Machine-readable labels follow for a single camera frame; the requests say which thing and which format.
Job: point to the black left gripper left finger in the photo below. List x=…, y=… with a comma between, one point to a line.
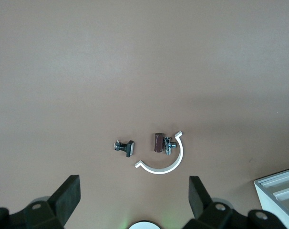
x=63, y=202

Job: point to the white drawer cabinet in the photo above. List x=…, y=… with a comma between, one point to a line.
x=266, y=190

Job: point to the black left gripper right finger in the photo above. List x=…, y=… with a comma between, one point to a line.
x=199, y=202

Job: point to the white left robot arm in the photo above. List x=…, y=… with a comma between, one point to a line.
x=144, y=225

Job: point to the brown cylinder part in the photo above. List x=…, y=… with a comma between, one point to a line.
x=158, y=143

